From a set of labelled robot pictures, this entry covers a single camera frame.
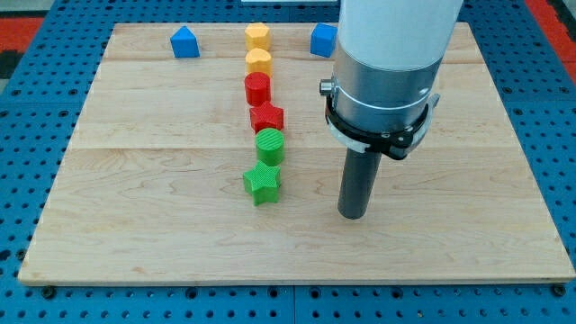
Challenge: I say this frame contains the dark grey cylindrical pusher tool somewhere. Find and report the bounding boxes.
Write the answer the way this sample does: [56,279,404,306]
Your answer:
[337,149,382,220]

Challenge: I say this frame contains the red cylinder block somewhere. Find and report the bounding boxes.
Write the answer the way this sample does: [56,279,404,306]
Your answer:
[244,72,271,106]

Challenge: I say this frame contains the blue pentagon house block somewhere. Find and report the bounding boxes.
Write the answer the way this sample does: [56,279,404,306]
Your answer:
[170,26,201,59]

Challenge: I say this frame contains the green star block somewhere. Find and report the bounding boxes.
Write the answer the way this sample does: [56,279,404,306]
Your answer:
[243,160,281,206]

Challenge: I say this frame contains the yellow hexagon block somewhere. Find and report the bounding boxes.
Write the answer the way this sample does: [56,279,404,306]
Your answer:
[245,22,272,50]

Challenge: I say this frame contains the red star block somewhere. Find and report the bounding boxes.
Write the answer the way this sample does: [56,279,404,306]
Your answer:
[249,101,284,134]

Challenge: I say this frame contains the green cylinder block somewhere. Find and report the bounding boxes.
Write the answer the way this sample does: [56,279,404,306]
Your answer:
[256,128,284,167]

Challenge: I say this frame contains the blue cube block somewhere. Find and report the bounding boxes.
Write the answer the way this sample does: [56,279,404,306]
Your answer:
[310,23,338,58]

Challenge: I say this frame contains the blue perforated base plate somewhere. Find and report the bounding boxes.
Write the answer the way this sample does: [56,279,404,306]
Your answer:
[1,0,575,323]

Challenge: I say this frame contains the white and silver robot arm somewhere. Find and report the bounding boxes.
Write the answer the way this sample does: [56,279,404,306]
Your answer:
[320,0,463,160]

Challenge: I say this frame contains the light wooden board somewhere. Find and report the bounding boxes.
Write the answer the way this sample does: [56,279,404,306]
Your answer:
[19,22,575,286]

